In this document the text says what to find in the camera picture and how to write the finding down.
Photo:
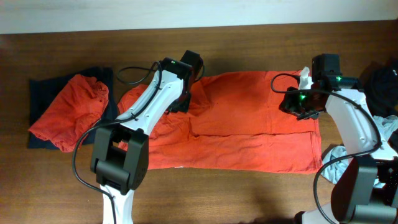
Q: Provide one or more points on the black crumpled garment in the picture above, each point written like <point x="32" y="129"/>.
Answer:
<point x="381" y="97"/>

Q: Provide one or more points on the folded navy garment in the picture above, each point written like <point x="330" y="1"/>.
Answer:
<point x="43" y="92"/>

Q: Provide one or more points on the orange t-shirt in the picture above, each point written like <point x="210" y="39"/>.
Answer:
<point x="234" y="122"/>

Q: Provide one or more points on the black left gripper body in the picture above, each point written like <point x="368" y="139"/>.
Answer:
<point x="182" y="103"/>

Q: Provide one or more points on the folded orange shirt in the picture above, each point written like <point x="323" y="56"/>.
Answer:
<point x="76" y="109"/>

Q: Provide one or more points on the light blue crumpled garment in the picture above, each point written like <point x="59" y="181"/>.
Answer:
<point x="334" y="172"/>

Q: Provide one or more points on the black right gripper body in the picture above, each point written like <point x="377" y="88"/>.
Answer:
<point x="302" y="105"/>

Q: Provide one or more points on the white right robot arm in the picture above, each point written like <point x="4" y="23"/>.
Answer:
<point x="367" y="190"/>

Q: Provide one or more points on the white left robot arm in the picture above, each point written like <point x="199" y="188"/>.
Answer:
<point x="120" y="157"/>

